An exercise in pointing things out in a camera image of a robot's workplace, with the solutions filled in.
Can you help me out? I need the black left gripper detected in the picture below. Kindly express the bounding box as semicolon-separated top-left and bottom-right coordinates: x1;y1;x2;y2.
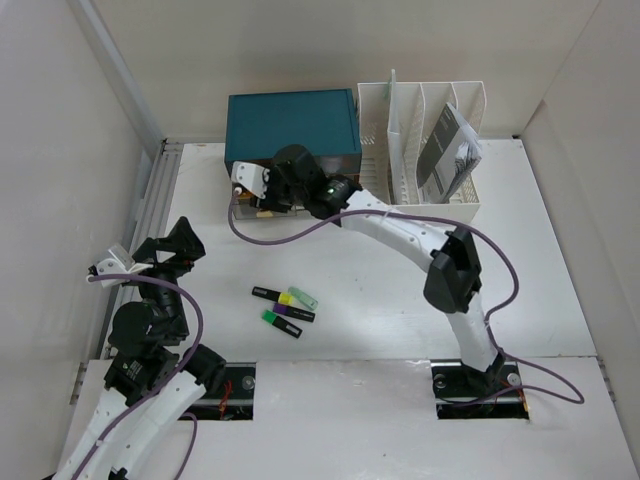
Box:
130;216;204;338

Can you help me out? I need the teal desktop drawer cabinet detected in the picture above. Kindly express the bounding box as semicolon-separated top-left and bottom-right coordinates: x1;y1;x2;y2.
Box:
224;89;363;220

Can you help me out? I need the yellow cap black highlighter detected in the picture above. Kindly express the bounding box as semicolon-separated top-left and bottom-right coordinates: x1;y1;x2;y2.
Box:
251;286;294;306

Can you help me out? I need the clear mesh document pouch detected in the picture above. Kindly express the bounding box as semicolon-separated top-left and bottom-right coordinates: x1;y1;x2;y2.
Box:
387;69;403;205

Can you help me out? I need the green cap black highlighter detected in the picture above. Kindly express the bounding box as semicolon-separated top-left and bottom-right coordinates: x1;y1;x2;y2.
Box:
261;310;303;339

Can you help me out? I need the purple cap black highlighter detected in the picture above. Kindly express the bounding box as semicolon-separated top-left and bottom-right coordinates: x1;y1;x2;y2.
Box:
272;303;316;323

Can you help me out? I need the grey Canon setup guide booklet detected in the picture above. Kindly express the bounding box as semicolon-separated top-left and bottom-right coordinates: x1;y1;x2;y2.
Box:
416;102;483;204

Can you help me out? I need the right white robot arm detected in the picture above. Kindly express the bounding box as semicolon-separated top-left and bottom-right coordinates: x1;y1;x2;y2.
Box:
237;145;504;396

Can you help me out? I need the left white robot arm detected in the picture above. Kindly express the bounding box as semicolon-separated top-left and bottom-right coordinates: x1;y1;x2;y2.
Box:
53;217;226;479

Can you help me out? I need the white perforated file organizer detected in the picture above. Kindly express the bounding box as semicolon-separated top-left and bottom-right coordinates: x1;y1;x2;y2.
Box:
353;78;488;226

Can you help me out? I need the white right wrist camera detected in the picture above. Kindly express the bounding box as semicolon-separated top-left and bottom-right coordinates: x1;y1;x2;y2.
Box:
231;162;270;199

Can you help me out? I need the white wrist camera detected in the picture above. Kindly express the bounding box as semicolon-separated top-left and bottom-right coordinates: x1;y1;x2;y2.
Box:
86;243;152;288
231;162;270;199

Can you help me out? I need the aluminium frame rail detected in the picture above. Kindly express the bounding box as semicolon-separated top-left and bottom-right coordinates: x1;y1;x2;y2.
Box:
74;0;186;361

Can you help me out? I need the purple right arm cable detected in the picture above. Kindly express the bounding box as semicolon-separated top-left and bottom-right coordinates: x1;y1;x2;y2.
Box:
227;187;586;405

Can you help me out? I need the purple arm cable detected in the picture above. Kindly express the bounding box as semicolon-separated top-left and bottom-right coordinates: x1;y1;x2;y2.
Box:
227;187;586;405
59;273;206;480

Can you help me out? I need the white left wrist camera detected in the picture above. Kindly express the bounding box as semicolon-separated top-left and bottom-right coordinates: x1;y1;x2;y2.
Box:
86;243;152;288

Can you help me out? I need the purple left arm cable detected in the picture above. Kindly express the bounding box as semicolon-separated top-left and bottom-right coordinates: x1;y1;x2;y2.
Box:
59;273;206;480

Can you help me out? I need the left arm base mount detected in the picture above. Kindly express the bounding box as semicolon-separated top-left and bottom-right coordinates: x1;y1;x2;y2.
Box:
186;363;257;421

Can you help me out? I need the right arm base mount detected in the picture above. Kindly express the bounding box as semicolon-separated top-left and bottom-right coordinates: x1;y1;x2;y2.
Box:
431;360;529;420

